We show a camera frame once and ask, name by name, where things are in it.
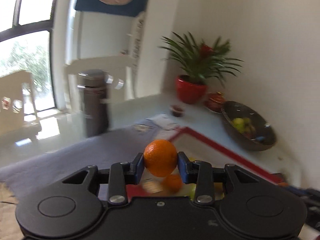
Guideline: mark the white chair near window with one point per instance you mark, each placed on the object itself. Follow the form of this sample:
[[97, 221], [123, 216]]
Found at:
[[13, 125]]

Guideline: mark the white refrigerator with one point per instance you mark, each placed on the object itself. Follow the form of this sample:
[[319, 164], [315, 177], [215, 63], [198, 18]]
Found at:
[[82, 35]]

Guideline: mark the window frame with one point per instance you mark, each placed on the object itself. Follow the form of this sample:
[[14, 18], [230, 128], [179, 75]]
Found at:
[[26, 44]]

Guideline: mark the dark fruit bowl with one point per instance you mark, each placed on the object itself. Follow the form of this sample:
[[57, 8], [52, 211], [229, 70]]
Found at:
[[247, 128]]

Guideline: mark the red cardboard box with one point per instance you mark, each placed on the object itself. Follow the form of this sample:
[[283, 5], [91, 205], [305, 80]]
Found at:
[[198, 147]]

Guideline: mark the red potted plant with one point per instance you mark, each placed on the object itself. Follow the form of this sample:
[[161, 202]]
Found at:
[[200, 62]]

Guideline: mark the small dark glass cup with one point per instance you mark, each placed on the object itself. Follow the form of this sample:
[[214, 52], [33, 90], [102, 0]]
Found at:
[[177, 110]]

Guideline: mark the white chair near fridge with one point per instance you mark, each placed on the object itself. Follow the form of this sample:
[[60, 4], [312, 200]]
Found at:
[[114, 69]]

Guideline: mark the red ornament decoration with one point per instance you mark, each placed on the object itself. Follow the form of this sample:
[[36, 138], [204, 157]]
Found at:
[[214, 102]]

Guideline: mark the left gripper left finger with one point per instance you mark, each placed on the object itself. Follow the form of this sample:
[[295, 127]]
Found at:
[[118, 176]]

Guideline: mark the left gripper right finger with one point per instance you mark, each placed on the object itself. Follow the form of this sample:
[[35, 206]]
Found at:
[[203, 175]]

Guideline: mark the grey thermos bottle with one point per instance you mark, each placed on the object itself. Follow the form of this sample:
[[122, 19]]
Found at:
[[94, 98]]

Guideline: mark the small orange tangerine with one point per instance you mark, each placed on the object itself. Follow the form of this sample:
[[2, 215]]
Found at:
[[172, 183]]

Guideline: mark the cartoon cat blanket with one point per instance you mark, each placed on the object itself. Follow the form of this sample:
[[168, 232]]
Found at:
[[25, 177]]

